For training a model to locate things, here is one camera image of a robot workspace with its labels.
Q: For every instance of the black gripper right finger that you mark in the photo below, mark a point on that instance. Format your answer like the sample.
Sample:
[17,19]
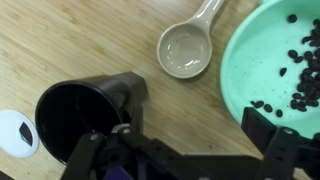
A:
[283,146]

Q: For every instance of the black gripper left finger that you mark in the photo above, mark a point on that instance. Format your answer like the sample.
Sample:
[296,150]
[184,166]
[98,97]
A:
[86,150]

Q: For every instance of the light green bowl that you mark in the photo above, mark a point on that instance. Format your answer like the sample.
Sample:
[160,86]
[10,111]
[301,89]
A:
[253,66]

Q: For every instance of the black cup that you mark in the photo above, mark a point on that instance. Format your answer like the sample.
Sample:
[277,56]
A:
[73,116]

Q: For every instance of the scattered coffee beans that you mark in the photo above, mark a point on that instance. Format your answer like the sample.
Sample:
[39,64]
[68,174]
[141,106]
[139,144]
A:
[308,80]

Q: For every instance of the white cup lid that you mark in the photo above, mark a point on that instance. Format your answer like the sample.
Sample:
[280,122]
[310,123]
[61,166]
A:
[11,136]

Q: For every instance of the wooden spoon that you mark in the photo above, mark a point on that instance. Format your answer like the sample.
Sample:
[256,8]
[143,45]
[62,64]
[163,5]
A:
[183,53]

